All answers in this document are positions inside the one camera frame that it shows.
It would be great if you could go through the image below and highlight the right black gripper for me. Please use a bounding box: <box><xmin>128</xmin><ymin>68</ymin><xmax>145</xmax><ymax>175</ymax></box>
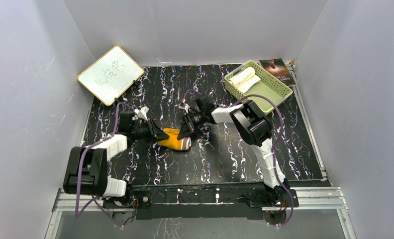
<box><xmin>178</xmin><ymin>110</ymin><xmax>206</xmax><ymax>141</ymax></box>

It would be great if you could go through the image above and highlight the orange towel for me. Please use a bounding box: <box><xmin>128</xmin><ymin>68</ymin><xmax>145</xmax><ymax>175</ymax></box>
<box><xmin>158</xmin><ymin>128</ymin><xmax>192</xmax><ymax>151</ymax></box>

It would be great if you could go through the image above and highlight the aluminium frame rail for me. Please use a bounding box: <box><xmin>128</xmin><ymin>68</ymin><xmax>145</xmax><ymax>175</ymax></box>
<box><xmin>53</xmin><ymin>184</ymin><xmax>348</xmax><ymax>212</ymax></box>

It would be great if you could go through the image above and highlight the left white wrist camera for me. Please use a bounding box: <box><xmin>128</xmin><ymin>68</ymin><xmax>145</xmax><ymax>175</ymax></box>
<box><xmin>134</xmin><ymin>106</ymin><xmax>149</xmax><ymax>120</ymax></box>

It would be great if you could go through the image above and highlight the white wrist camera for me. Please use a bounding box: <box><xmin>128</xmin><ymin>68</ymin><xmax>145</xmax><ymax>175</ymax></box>
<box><xmin>134</xmin><ymin>106</ymin><xmax>149</xmax><ymax>120</ymax></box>
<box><xmin>179</xmin><ymin>102</ymin><xmax>190</xmax><ymax>113</ymax></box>

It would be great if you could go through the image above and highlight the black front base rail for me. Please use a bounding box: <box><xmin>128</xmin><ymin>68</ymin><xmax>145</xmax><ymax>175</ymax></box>
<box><xmin>132</xmin><ymin>182</ymin><xmax>271</xmax><ymax>220</ymax></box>

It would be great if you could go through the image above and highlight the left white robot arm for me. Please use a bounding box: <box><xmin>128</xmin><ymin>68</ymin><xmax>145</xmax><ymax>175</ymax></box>
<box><xmin>63</xmin><ymin>110</ymin><xmax>169</xmax><ymax>207</ymax></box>

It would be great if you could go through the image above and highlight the purple cable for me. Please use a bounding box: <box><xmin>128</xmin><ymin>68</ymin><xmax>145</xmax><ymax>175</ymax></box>
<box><xmin>74</xmin><ymin>102</ymin><xmax>137</xmax><ymax>228</ymax></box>
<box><xmin>181</xmin><ymin>89</ymin><xmax>295</xmax><ymax>228</ymax></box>

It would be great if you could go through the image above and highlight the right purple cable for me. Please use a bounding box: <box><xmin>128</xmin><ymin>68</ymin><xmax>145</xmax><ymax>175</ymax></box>
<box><xmin>181</xmin><ymin>89</ymin><xmax>295</xmax><ymax>228</ymax></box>

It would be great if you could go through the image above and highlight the white towel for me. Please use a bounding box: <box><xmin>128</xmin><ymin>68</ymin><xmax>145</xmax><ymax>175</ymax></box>
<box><xmin>229</xmin><ymin>67</ymin><xmax>261</xmax><ymax>93</ymax></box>

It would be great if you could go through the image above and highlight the dark book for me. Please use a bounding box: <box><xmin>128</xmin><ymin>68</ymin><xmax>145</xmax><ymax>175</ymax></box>
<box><xmin>259</xmin><ymin>58</ymin><xmax>296</xmax><ymax>87</ymax></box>

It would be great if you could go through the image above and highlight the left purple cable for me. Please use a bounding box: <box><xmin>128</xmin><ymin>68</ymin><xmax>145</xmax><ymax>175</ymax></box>
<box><xmin>74</xmin><ymin>102</ymin><xmax>137</xmax><ymax>228</ymax></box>

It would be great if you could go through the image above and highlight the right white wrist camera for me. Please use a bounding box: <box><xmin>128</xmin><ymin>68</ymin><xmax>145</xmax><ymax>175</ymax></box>
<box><xmin>179</xmin><ymin>102</ymin><xmax>190</xmax><ymax>113</ymax></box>

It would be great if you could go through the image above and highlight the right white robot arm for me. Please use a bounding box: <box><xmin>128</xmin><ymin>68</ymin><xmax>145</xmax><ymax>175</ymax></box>
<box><xmin>177</xmin><ymin>97</ymin><xmax>295</xmax><ymax>207</ymax></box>

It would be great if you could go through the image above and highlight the wood framed whiteboard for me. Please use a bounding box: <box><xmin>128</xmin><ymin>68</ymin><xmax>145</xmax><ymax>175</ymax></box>
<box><xmin>77</xmin><ymin>45</ymin><xmax>144</xmax><ymax>106</ymax></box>

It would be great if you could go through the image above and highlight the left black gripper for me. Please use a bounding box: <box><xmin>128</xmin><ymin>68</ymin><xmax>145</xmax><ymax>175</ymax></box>
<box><xmin>131</xmin><ymin>118</ymin><xmax>169</xmax><ymax>144</ymax></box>

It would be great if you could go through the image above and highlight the green plastic basket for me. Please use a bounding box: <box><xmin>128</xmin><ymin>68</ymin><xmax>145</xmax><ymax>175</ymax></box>
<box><xmin>224</xmin><ymin>60</ymin><xmax>293</xmax><ymax>114</ymax></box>

